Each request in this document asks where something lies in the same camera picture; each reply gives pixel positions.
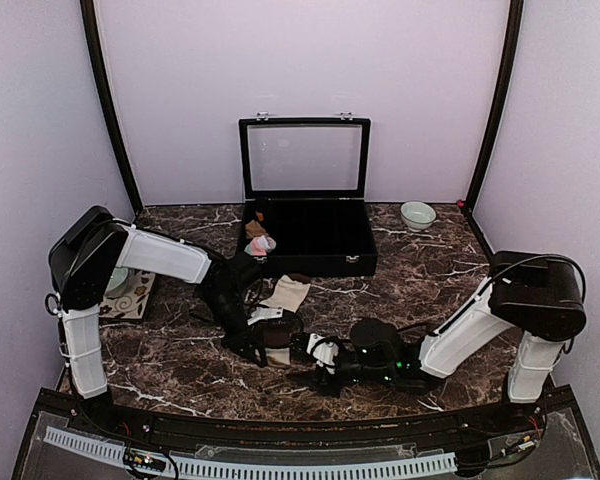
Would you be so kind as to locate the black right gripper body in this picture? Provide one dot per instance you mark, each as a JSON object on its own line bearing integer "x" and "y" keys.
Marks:
{"x": 377, "y": 374}

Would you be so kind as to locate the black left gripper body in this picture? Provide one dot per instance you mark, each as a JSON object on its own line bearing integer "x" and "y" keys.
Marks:
{"x": 217, "y": 306}

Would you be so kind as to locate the pink patterned sock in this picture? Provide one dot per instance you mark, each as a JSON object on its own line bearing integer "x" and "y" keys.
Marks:
{"x": 260, "y": 246}

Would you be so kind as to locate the beige and brown sock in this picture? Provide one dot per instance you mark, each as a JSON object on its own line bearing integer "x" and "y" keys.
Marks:
{"x": 276, "y": 333}

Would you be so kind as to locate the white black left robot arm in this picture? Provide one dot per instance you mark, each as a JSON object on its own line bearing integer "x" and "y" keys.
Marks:
{"x": 83, "y": 261}

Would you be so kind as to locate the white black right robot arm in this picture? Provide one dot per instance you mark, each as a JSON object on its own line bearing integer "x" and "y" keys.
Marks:
{"x": 543, "y": 295}

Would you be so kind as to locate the beige rolled sock in box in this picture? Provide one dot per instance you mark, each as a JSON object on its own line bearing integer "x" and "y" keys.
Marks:
{"x": 254, "y": 229}

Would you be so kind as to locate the floral square ceramic plate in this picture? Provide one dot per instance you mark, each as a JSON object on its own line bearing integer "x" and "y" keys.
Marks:
{"x": 133, "y": 303}

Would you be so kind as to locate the pale green ceramic bowl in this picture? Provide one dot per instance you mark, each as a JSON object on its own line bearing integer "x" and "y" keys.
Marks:
{"x": 117, "y": 283}

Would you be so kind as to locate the black compartment storage box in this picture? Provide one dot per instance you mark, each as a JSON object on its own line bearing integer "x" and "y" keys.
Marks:
{"x": 316, "y": 237}

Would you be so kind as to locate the glass-panel black box lid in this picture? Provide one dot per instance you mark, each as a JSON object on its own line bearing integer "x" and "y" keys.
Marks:
{"x": 304, "y": 157}

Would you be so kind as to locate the small green circuit board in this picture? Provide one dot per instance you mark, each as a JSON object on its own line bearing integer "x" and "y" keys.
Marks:
{"x": 140, "y": 459}

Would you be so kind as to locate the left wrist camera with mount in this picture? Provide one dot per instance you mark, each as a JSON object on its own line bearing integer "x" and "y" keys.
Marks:
{"x": 266, "y": 314}

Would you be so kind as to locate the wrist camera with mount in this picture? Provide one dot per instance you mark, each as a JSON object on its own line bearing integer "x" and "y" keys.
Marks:
{"x": 319, "y": 349}
{"x": 266, "y": 314}

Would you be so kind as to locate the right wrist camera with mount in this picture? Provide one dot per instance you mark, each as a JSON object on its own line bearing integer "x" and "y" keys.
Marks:
{"x": 319, "y": 349}

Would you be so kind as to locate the white slotted cable duct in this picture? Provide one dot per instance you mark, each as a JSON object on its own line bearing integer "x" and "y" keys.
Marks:
{"x": 216, "y": 462}

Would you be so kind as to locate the black front rail frame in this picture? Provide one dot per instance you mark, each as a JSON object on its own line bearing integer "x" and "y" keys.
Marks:
{"x": 552, "y": 442}

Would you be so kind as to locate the black left corner post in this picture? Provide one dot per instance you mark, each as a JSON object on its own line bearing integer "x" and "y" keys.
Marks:
{"x": 100, "y": 75}

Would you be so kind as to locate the black corner post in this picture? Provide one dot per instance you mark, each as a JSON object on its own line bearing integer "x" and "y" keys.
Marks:
{"x": 100, "y": 75}
{"x": 505, "y": 70}

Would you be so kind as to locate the black right corner post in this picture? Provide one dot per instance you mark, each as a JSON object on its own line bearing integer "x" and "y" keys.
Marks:
{"x": 505, "y": 70}

